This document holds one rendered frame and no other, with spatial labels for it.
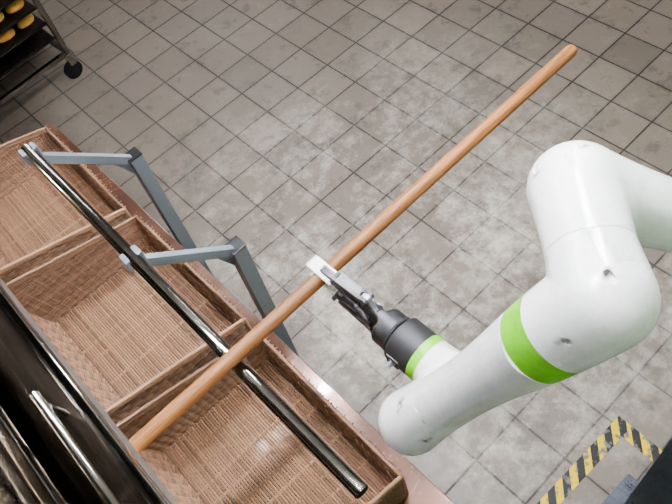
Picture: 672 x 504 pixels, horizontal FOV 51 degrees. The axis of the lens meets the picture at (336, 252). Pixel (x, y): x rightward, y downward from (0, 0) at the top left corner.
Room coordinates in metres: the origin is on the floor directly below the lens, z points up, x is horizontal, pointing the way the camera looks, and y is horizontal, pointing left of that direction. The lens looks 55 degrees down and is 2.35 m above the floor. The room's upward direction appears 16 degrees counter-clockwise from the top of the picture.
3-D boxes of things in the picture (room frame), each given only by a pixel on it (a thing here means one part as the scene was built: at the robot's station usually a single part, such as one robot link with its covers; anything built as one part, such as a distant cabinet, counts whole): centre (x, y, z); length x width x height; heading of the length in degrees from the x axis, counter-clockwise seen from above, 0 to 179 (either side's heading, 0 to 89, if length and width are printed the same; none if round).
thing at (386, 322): (0.62, -0.04, 1.19); 0.09 x 0.07 x 0.08; 30
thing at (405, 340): (0.55, -0.08, 1.19); 0.12 x 0.06 x 0.09; 120
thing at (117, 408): (1.10, 0.63, 0.72); 0.56 x 0.49 x 0.28; 30
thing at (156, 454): (0.59, 0.33, 0.72); 0.56 x 0.49 x 0.28; 29
